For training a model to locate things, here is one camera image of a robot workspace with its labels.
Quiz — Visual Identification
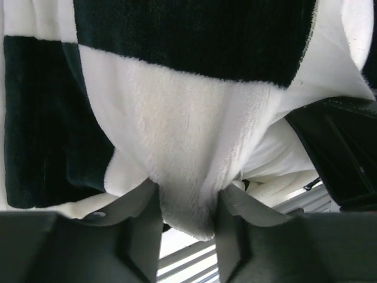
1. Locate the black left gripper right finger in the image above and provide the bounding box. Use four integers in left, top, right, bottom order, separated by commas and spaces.
214, 186, 376, 282

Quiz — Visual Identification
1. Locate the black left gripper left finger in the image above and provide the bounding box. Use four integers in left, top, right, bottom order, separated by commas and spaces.
1, 180, 163, 282

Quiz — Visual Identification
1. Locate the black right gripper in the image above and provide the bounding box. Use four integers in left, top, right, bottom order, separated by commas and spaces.
286, 98, 376, 211

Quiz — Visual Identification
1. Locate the black white checkered pillowcase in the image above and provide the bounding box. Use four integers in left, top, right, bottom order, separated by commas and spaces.
1, 1, 376, 240

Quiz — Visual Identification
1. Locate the aluminium mounting rail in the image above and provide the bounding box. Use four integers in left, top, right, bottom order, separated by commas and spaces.
156, 185, 332, 282

